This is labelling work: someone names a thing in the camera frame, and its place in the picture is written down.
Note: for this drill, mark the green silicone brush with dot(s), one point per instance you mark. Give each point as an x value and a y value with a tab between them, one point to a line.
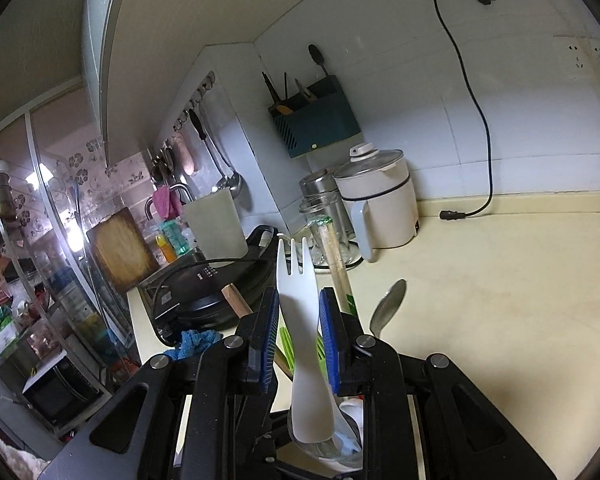
287	345

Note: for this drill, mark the disposable chopsticks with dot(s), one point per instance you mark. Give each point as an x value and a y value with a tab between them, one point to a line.
337	260

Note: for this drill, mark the dark chopsticks bundle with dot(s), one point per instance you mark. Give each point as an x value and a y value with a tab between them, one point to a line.
272	87

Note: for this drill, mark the hanging metal ladle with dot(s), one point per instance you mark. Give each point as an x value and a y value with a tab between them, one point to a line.
220	160

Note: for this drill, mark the white electric pot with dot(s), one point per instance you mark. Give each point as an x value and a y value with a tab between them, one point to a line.
384	205

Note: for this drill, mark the white wall cabinet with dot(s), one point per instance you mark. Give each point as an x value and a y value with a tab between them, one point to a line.
105	50

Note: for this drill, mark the green bottle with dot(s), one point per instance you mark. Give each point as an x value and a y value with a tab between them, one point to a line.
175	237

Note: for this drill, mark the black electric griddle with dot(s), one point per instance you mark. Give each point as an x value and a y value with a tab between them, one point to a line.
200	290

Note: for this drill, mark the clear glass jar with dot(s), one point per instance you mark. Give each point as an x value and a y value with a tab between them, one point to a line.
317	182

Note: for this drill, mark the orange bottle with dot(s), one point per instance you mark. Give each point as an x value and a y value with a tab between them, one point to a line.
166	250

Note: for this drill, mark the pale plastic cutting board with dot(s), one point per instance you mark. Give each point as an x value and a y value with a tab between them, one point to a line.
215	225

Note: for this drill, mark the blue rag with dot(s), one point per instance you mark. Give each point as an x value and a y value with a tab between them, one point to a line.
195	342

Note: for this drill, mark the wooden cutting board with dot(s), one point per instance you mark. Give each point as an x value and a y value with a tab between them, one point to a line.
122	252

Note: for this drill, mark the metal faucet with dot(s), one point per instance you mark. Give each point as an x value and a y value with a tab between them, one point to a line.
177	187

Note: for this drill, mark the white plastic spoon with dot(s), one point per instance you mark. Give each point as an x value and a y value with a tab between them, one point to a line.
352	415

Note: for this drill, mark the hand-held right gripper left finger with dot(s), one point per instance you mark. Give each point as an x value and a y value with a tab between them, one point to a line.
269	345

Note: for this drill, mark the white plastic fork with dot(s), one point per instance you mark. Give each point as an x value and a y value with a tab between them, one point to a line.
300	320

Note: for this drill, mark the pink cloth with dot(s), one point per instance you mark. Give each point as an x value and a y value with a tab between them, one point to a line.
166	202

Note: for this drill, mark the wall hook rail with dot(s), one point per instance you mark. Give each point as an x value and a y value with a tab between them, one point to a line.
190	100

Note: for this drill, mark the metal storage shelf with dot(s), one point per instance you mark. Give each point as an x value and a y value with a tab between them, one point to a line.
40	310

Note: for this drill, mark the person's fuzzy clothing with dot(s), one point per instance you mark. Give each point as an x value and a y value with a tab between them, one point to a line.
17	460

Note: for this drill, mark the metal spoon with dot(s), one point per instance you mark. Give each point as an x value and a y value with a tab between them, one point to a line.
387	307

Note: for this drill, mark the black spoon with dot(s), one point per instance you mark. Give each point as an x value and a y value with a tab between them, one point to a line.
316	57

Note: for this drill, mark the black microwave oven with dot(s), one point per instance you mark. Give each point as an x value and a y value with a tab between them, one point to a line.
60	390

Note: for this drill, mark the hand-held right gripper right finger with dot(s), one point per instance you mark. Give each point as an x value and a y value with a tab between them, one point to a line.
329	345

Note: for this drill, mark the clear glass cup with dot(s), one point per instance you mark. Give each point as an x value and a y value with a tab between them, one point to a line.
330	455

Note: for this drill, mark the teal wall utensil holder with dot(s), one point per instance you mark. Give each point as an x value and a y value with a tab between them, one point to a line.
320	120

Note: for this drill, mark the tall glass jar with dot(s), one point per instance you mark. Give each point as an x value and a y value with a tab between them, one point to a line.
322	225

